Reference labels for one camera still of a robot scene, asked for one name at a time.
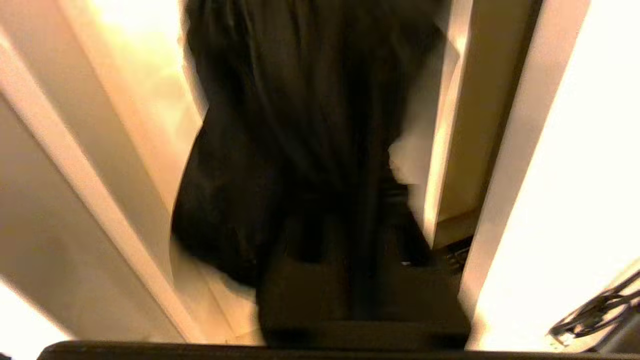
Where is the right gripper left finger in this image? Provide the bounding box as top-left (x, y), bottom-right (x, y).
top-left (257, 215), bottom-right (368, 346)

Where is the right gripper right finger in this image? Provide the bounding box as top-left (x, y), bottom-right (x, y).
top-left (372, 190), bottom-right (471, 346)

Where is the black cloth garment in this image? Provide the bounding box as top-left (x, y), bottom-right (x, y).
top-left (170, 0), bottom-right (451, 291)

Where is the white ribbed drawer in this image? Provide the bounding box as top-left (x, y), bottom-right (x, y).
top-left (0, 0), bottom-right (501, 346)

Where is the white low cabinet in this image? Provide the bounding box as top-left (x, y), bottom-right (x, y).
top-left (460, 0), bottom-right (640, 351)

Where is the black USB cable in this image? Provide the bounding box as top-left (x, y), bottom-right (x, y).
top-left (548, 270), bottom-right (640, 346)

